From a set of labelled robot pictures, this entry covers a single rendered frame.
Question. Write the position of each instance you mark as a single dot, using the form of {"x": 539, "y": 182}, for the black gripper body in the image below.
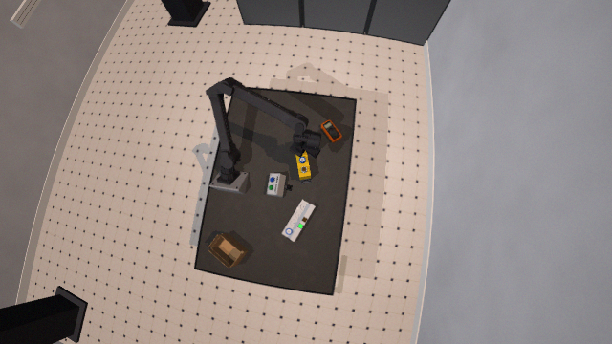
{"x": 293, "y": 149}

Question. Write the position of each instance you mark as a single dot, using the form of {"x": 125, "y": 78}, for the small open brown cardboard box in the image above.
{"x": 228, "y": 250}

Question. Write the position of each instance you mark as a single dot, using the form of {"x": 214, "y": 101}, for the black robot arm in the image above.
{"x": 294, "y": 120}

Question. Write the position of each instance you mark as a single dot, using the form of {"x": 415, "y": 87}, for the white key housing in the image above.
{"x": 277, "y": 185}

